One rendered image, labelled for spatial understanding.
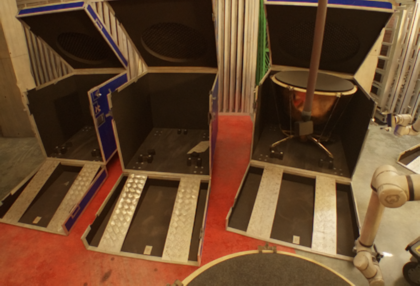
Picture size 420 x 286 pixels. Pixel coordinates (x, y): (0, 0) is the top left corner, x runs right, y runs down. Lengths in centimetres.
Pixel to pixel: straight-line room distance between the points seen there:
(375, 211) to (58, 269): 208
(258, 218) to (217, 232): 36
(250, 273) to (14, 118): 394
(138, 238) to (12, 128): 303
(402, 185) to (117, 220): 190
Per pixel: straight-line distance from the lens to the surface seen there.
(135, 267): 184
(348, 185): 252
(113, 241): 198
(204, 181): 220
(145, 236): 196
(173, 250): 183
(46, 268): 209
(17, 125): 428
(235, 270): 84
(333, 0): 216
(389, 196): 122
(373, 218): 153
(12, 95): 408
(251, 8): 375
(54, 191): 269
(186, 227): 190
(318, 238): 203
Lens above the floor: 152
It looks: 26 degrees down
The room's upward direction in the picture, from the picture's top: straight up
